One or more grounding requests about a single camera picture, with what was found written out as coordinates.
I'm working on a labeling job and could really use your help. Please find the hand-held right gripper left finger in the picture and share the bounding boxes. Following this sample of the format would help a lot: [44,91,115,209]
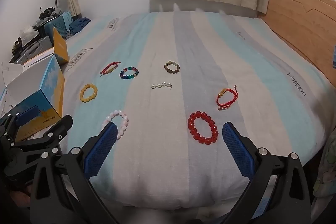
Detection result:
[29,121,118,224]

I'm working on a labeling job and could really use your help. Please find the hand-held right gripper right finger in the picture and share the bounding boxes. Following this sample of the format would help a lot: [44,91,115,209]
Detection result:
[222,121,312,224]

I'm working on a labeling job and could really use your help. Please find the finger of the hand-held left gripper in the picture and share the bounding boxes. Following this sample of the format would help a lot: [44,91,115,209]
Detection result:
[16,114,73,159]
[0,105,40,143]

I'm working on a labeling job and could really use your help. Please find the white pearl bead string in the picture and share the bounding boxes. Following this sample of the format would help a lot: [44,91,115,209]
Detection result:
[151,81,173,90]

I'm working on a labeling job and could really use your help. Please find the white open box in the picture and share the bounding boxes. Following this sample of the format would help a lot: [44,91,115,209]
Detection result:
[0,55,51,109]

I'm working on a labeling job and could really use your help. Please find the blue and yellow carton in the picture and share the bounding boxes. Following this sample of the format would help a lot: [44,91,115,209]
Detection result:
[14,54,65,141]

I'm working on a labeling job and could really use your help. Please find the grey suitcase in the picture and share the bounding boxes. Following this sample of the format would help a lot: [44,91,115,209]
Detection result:
[10,36,53,64]

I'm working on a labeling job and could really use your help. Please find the white plastic bag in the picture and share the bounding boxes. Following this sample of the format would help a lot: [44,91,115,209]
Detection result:
[20,26,38,40]

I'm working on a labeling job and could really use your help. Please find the cartoon printed cloth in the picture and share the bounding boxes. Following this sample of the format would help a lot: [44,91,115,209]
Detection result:
[312,130,336,205]

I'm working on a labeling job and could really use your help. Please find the teal suitcase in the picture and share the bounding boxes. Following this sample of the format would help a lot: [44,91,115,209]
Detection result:
[41,15,67,39]

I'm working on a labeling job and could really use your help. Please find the dark blue clothes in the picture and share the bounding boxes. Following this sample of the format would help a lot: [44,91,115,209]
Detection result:
[69,17,91,34]

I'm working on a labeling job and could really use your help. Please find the black gadget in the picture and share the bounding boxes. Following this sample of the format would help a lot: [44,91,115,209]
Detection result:
[39,6,58,20]

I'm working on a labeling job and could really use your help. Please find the light blue cloth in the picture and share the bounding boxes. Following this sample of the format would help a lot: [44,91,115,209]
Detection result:
[62,11,74,28]

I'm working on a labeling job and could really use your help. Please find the striped bed sheet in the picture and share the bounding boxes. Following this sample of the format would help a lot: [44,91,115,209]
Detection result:
[62,11,335,224]

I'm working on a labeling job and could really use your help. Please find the wooden headboard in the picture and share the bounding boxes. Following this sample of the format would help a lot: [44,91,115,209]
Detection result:
[259,0,336,83]

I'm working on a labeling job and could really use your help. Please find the yellow bead bracelet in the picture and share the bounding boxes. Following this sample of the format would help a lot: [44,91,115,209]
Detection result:
[80,83,98,103]

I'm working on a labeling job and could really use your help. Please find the pink white bead bracelet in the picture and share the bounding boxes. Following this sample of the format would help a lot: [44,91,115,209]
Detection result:
[102,110,130,140]

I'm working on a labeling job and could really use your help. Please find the red bead bracelet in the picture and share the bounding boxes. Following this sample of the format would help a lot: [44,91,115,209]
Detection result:
[187,111,219,144]

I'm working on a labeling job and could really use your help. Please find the red cord gold tube bracelet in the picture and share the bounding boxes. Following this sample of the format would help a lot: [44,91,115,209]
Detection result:
[216,85,237,111]

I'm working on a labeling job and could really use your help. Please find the multicolour bead bracelet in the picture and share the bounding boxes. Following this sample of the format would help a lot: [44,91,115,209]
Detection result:
[119,67,139,80]

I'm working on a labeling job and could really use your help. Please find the brown wooden bead bracelet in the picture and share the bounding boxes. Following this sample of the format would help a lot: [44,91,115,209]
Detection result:
[164,61,181,74]

